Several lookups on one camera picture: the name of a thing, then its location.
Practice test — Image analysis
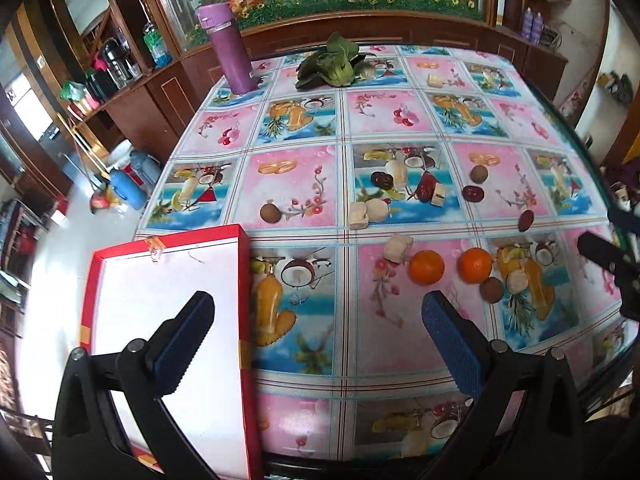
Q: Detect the brown longan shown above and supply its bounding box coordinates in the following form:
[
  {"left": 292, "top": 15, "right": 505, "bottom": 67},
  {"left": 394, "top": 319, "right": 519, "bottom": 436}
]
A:
[
  {"left": 480, "top": 276, "right": 504, "bottom": 304},
  {"left": 259, "top": 203, "right": 282, "bottom": 224},
  {"left": 470, "top": 165, "right": 489, "bottom": 184}
]

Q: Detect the dark red date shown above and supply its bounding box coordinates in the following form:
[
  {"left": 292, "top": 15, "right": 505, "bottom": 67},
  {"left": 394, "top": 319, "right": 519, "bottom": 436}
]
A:
[
  {"left": 518, "top": 209, "right": 535, "bottom": 233},
  {"left": 461, "top": 185, "right": 485, "bottom": 204},
  {"left": 370, "top": 171, "right": 394, "bottom": 191},
  {"left": 416, "top": 171, "right": 438, "bottom": 203}
]

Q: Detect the red broom and dustpan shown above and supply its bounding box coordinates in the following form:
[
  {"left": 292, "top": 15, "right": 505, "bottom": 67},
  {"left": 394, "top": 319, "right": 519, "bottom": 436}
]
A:
[{"left": 63, "top": 122, "right": 122, "bottom": 214}]

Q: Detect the wooden cabinet partition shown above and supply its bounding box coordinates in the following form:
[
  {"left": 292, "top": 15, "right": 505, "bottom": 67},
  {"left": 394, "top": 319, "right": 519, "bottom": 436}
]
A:
[{"left": 67, "top": 0, "right": 567, "bottom": 160}]

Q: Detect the green leafy vegetable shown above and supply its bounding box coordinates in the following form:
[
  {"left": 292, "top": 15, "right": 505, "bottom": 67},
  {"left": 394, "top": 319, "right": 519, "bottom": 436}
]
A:
[{"left": 295, "top": 32, "right": 368, "bottom": 90}]

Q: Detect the orange fruit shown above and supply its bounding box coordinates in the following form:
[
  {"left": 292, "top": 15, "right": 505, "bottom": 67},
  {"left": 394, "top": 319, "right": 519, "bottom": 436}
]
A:
[
  {"left": 457, "top": 247, "right": 494, "bottom": 284},
  {"left": 408, "top": 250, "right": 446, "bottom": 286}
]

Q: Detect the blue thermos flask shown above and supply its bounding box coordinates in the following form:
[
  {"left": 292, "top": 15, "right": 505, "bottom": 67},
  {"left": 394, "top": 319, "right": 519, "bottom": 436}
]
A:
[{"left": 110, "top": 168, "right": 148, "bottom": 210}]

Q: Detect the purple thermos bottle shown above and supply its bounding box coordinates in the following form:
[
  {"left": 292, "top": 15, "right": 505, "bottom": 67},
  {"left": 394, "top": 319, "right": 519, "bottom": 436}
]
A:
[{"left": 198, "top": 2, "right": 258, "bottom": 96}]

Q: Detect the beige cake piece square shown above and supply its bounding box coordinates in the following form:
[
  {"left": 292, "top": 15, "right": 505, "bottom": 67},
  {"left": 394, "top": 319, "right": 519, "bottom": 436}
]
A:
[{"left": 348, "top": 202, "right": 369, "bottom": 230}]

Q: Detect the beige cake piece small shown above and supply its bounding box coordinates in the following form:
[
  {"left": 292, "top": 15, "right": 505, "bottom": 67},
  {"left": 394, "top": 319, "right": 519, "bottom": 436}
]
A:
[{"left": 431, "top": 182, "right": 447, "bottom": 207}]

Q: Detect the red white tray box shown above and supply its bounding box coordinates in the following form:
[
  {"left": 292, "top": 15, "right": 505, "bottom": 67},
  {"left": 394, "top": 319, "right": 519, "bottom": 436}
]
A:
[{"left": 80, "top": 224, "right": 262, "bottom": 479}]

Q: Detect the beige cake piece round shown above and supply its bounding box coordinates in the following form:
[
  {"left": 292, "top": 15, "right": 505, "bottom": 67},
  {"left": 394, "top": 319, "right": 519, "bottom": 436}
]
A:
[{"left": 364, "top": 198, "right": 390, "bottom": 223}]

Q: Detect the colourful fruit print tablecloth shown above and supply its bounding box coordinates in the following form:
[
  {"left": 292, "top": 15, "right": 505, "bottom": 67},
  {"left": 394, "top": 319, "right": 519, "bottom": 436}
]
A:
[{"left": 138, "top": 45, "right": 639, "bottom": 460}]

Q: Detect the black kettle on cabinet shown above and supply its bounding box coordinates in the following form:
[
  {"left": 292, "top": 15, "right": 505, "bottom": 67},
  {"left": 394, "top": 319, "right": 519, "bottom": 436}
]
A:
[{"left": 100, "top": 38, "right": 131, "bottom": 89}]

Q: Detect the clear bottle green label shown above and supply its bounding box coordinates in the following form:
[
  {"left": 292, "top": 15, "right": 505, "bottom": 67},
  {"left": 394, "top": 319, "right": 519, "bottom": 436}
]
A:
[{"left": 143, "top": 21, "right": 172, "bottom": 68}]

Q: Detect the grey-blue thermos flask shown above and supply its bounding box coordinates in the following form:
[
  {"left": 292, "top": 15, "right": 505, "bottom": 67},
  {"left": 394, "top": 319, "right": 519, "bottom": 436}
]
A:
[{"left": 130, "top": 150, "right": 162, "bottom": 190}]

